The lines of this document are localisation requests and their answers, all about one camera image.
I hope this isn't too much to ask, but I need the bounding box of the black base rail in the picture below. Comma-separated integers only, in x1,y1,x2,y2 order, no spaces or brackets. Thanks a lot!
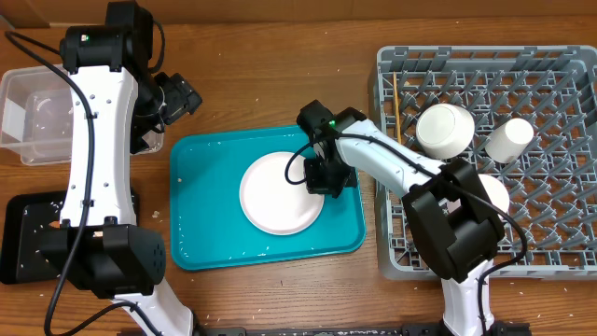
193,321,532,336

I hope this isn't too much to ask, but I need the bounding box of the wooden chopstick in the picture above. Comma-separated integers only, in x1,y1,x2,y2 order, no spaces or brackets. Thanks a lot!
393,72,402,144

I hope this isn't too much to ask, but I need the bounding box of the pink plate with food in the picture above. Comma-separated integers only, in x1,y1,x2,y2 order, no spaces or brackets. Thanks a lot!
239,151,325,235

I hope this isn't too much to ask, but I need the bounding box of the grey dish rack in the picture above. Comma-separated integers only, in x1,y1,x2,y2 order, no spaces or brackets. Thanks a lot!
370,46,596,280

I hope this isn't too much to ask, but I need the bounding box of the white bowl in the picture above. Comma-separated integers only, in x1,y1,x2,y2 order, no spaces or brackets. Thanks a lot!
415,104,475,160

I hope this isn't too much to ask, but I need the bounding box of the pink bowl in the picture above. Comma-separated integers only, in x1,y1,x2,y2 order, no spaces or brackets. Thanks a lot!
446,174,511,220

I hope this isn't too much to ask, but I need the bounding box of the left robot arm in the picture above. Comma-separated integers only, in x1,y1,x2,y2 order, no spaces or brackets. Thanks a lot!
39,1,201,335

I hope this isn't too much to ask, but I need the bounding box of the black tray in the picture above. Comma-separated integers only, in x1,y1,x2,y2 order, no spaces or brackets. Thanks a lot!
0,189,141,286

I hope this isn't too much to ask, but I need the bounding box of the clear plastic bin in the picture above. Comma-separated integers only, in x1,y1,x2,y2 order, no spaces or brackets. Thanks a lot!
1,65,138,166

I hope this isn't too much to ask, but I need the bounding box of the teal plastic tray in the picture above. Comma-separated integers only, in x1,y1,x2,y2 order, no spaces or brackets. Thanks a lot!
170,126,367,271

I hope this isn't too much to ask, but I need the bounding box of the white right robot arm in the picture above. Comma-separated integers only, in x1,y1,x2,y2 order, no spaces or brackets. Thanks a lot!
297,100,505,335

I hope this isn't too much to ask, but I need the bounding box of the white cup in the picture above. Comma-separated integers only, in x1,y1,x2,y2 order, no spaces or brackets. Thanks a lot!
485,119,535,163

